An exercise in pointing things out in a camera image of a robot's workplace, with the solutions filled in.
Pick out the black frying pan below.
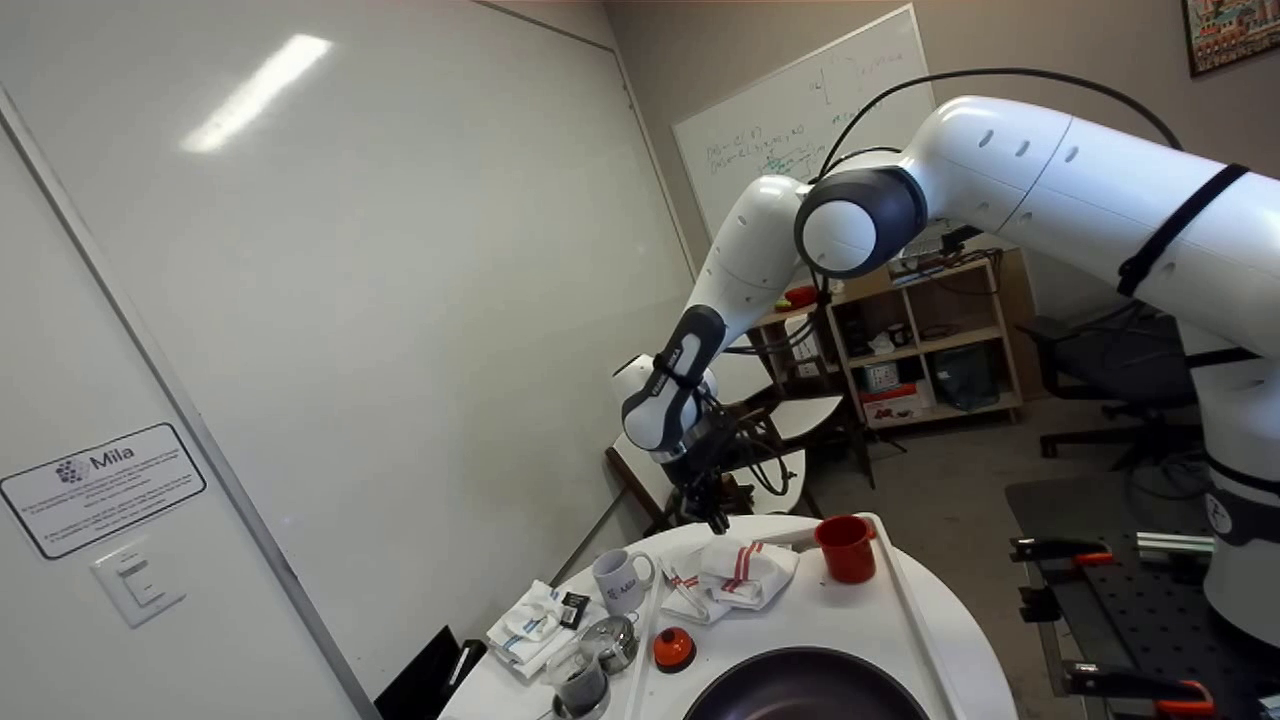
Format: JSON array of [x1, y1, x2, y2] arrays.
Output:
[[686, 650, 928, 720]]

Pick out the orange-handled clamp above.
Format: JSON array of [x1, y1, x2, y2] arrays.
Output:
[[1064, 660, 1215, 720]]

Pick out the metal round tin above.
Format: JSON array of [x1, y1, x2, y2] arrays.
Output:
[[582, 618, 641, 677]]

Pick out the large wall whiteboard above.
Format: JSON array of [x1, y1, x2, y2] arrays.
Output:
[[674, 5, 938, 239]]

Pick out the small orange round object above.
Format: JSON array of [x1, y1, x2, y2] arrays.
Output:
[[652, 630, 698, 672]]

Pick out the wall sign placard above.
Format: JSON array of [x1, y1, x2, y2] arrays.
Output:
[[0, 426, 208, 562]]

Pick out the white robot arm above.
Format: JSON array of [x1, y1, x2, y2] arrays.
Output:
[[611, 95, 1280, 644]]

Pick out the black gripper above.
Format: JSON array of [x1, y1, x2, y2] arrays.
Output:
[[663, 421, 751, 538]]

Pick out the white mug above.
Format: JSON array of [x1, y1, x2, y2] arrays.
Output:
[[594, 548, 655, 618]]

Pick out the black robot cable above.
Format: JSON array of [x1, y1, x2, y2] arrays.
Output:
[[805, 65, 1183, 192]]

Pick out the white red-striped towel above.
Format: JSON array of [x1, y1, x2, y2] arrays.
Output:
[[659, 538, 800, 623]]

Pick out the black office chair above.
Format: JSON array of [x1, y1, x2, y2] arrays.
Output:
[[1023, 305, 1205, 474]]

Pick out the wooden shelf unit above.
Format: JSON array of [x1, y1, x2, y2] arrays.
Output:
[[823, 257, 1023, 434]]

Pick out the red mug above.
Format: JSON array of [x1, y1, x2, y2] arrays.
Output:
[[797, 516, 876, 584]]

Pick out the wall light switch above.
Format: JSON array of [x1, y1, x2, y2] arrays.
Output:
[[92, 541, 185, 630]]

